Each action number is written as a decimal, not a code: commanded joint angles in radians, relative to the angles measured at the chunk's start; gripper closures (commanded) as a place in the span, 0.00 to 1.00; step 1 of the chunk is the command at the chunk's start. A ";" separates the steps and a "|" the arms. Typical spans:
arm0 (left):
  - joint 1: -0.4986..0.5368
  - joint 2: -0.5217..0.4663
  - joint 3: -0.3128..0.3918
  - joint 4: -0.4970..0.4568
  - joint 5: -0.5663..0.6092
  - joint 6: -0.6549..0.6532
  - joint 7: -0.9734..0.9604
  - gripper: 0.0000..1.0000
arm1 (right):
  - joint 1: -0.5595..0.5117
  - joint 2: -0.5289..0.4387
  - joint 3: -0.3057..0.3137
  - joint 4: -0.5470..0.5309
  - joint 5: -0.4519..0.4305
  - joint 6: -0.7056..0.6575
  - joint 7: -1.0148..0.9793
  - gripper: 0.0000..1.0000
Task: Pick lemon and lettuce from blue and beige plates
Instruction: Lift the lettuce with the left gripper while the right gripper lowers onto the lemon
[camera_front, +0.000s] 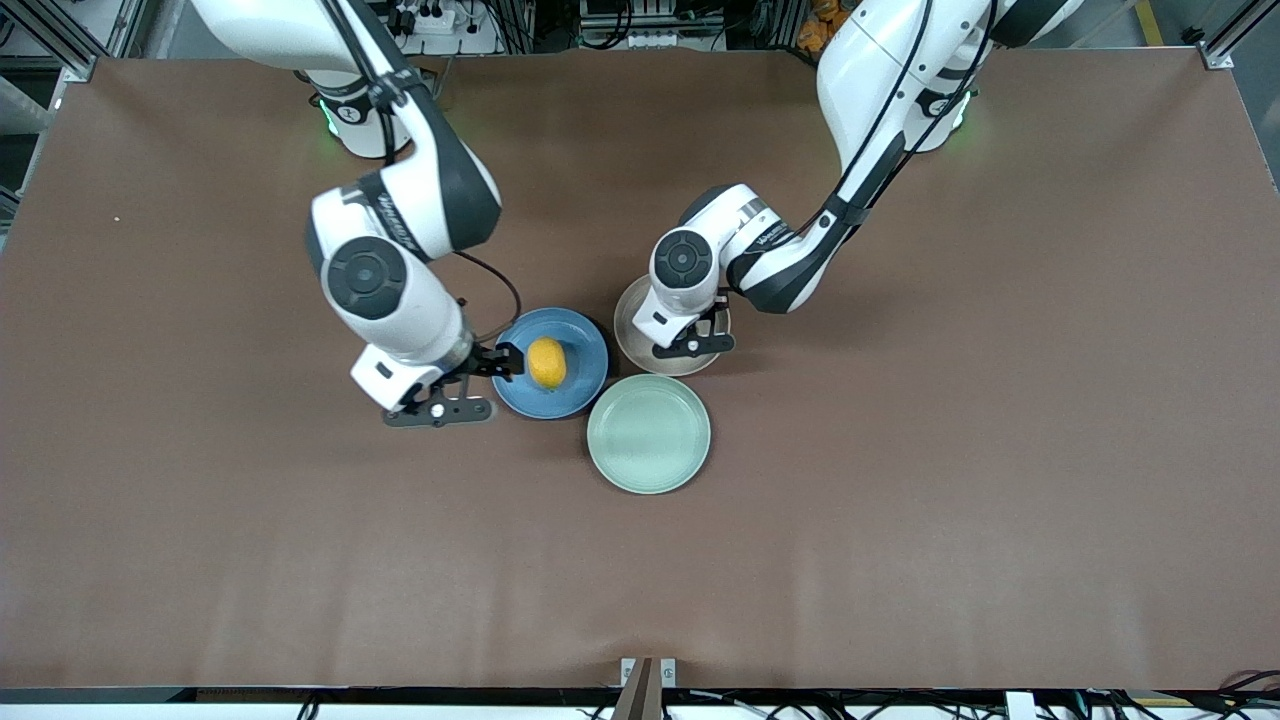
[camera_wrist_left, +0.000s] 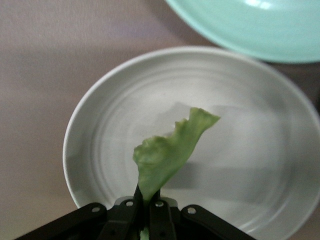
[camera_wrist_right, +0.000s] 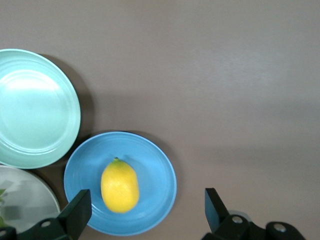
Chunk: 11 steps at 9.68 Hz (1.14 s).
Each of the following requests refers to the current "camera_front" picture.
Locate yellow lemon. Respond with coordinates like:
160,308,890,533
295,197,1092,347
527,337,568,391

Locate beige plate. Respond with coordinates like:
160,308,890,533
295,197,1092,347
613,275,732,378

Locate blue plate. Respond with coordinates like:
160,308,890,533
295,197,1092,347
492,307,610,420

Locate pale green plate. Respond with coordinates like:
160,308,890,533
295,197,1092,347
586,374,712,495

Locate orange snack bag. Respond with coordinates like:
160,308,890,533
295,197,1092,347
797,0,851,52

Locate white power strip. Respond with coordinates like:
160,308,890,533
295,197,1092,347
385,0,458,37

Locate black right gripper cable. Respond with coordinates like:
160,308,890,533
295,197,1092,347
320,0,523,346

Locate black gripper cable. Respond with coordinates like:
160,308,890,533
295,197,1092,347
795,0,1001,241
320,0,523,346

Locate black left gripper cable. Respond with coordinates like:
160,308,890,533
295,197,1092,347
795,0,1001,241

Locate white device with cables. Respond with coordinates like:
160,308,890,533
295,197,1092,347
578,0,728,53

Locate metal table edge bracket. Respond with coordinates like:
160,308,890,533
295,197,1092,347
620,657,678,720

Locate aluminium frame rail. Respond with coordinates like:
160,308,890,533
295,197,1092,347
20,0,101,83
1200,0,1280,71

